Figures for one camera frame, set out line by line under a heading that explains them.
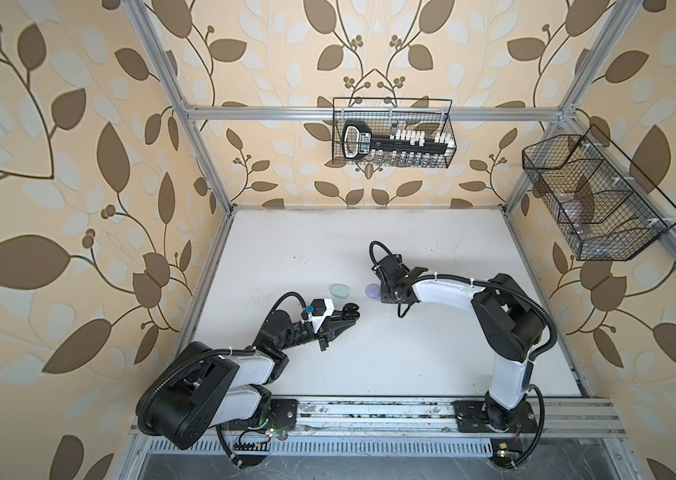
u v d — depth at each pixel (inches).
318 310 25.8
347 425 29.1
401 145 32.5
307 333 27.0
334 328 28.9
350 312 29.5
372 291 37.5
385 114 35.6
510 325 19.5
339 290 38.0
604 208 28.9
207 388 18.4
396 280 28.5
